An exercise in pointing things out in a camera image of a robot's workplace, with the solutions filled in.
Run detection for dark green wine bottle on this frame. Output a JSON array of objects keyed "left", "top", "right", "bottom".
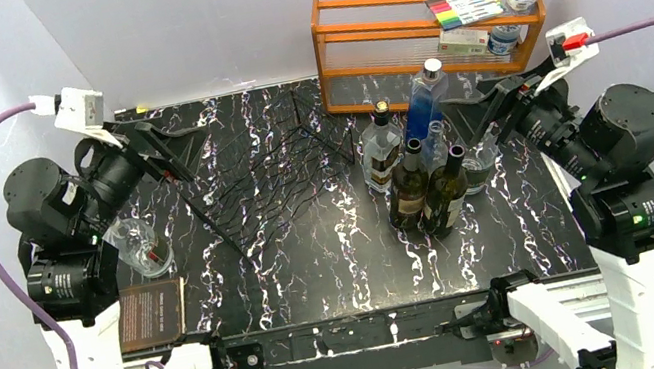
[{"left": 389, "top": 137, "right": 429, "bottom": 230}]

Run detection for clear square liquor bottle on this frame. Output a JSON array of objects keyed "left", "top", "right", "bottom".
[{"left": 360, "top": 100, "right": 403, "bottom": 193}]

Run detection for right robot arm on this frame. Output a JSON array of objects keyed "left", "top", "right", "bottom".
[{"left": 440, "top": 75, "right": 654, "bottom": 369}]

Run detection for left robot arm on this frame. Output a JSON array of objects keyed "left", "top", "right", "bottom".
[{"left": 3, "top": 121, "right": 232, "bottom": 369}]

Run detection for clear round silver-cap bottle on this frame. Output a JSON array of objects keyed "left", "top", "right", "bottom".
[{"left": 462, "top": 123, "right": 500, "bottom": 195}]

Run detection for clear round flask bottle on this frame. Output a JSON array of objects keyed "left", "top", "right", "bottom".
[{"left": 103, "top": 217, "right": 174, "bottom": 279}]

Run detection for white red small box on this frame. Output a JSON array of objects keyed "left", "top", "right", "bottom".
[{"left": 438, "top": 28, "right": 489, "bottom": 56}]

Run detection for blue label plastic jar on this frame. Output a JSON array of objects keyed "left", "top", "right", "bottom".
[{"left": 487, "top": 24, "right": 522, "bottom": 56}]

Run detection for coloured marker pen pack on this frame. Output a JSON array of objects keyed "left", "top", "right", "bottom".
[{"left": 424, "top": 0, "right": 504, "bottom": 32}]

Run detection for orange wooden shelf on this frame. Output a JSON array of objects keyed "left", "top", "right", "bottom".
[{"left": 310, "top": 0, "right": 547, "bottom": 114}]

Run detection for brown book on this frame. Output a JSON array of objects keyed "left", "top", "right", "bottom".
[{"left": 118, "top": 277, "right": 186, "bottom": 354}]

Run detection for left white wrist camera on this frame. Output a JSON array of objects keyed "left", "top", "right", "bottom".
[{"left": 28, "top": 87, "right": 122, "bottom": 147}]

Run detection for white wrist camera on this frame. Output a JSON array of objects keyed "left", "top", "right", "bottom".
[
  {"left": 28, "top": 87, "right": 122, "bottom": 147},
  {"left": 536, "top": 17, "right": 600, "bottom": 93}
]

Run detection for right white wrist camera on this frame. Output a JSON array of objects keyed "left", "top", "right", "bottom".
[{"left": 536, "top": 17, "right": 600, "bottom": 93}]

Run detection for black base frame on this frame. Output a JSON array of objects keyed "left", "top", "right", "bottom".
[{"left": 223, "top": 290, "right": 519, "bottom": 369}]

